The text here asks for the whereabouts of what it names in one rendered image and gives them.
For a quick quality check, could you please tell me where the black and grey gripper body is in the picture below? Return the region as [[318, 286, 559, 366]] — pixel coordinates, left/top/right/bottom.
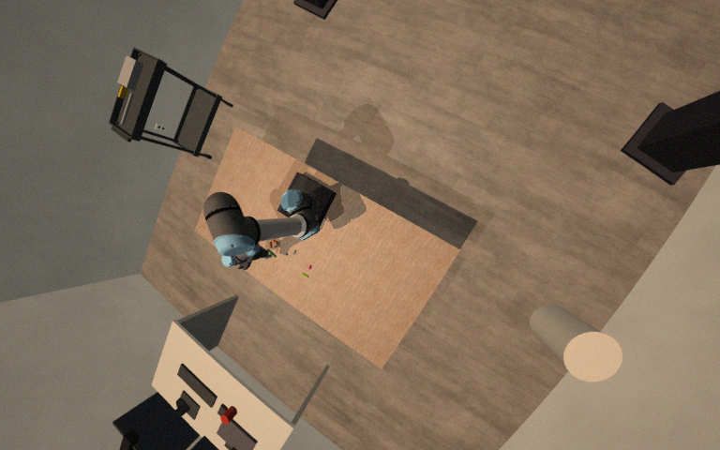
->
[[238, 247, 268, 270]]

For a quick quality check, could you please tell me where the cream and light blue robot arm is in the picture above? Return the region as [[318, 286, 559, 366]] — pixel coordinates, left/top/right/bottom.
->
[[203, 189, 321, 267]]

